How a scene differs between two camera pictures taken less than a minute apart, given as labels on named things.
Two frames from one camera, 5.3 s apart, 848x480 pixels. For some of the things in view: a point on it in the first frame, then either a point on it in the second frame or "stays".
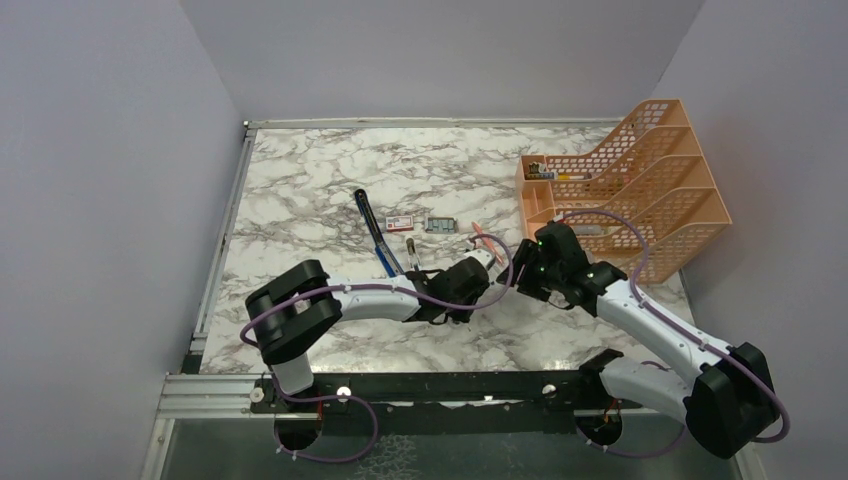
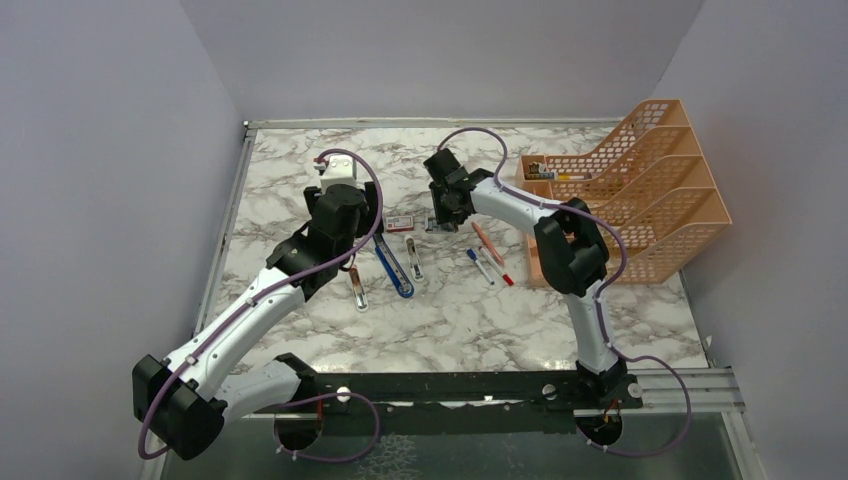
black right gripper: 528,252 -> 444,217
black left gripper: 460,314 -> 368,218
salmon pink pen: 486,240 stays
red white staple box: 399,223 stays
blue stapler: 376,235 stays
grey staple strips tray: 442,225 stays
